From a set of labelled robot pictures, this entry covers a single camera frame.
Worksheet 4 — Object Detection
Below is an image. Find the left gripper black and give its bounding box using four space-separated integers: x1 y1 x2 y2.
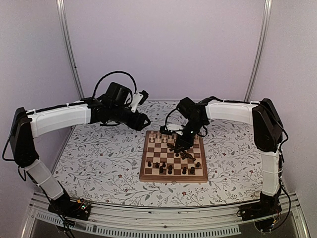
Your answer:
110 105 152 131

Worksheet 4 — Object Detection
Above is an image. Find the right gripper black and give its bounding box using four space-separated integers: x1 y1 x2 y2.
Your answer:
174 119 206 153

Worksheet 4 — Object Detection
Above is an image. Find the wooden chess board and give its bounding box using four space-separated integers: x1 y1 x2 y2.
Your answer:
139 130 208 183

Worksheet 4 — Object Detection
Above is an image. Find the dark piece placed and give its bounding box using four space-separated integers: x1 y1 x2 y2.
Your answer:
167 165 173 175

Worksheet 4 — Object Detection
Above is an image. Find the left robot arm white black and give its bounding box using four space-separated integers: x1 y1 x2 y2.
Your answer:
6 82 151 215

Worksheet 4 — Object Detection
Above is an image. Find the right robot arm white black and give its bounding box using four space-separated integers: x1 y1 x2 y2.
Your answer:
165 96 287 216

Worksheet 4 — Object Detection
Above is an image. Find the pile of dark pieces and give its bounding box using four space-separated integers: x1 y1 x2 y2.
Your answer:
167 143 196 161

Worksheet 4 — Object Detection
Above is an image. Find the row of white pieces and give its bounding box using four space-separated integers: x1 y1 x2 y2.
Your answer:
150 131 199 144

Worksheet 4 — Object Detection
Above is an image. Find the floral patterned table mat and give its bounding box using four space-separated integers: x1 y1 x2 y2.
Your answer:
48 100 283 208

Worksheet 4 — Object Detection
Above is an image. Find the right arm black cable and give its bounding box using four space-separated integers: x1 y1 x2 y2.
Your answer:
164 108 209 137

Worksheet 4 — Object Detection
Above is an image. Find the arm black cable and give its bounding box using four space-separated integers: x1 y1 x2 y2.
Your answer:
164 108 209 137
92 71 138 100

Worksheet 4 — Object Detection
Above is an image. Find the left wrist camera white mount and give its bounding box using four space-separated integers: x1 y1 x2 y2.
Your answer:
130 90 149 113

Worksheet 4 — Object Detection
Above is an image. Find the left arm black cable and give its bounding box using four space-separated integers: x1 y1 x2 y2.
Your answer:
92 71 138 100

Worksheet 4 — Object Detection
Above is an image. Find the left aluminium frame post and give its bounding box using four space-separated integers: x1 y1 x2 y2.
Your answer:
56 0 85 99

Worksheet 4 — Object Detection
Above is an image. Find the aluminium frame post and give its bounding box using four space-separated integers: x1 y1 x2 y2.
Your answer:
244 0 272 101
56 0 85 99

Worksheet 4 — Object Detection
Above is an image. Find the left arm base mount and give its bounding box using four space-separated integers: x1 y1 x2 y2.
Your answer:
48 197 91 221

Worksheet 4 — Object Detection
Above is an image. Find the front aluminium rail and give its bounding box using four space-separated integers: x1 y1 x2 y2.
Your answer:
21 192 312 238

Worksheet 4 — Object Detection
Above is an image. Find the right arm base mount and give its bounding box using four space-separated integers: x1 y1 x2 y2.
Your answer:
236 189 282 233

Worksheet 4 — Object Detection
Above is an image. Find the right aluminium frame post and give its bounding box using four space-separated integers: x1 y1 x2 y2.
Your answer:
244 0 272 101

